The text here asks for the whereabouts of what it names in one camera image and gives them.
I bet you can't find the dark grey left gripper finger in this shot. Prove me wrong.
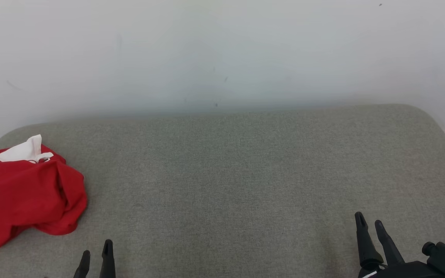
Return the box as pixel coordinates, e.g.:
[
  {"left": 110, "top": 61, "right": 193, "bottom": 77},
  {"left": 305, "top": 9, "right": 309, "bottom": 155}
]
[
  {"left": 73, "top": 250, "right": 91, "bottom": 278},
  {"left": 99, "top": 239, "right": 116, "bottom": 278}
]

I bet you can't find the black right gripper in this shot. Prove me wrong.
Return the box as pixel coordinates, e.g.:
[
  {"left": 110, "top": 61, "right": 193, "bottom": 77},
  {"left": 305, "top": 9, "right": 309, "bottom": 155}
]
[{"left": 355, "top": 212, "right": 445, "bottom": 278}]

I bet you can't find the red number 23 basketball jersey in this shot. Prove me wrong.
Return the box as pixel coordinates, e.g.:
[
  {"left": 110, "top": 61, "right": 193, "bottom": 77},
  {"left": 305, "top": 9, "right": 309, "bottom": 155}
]
[{"left": 0, "top": 134, "right": 88, "bottom": 237}]

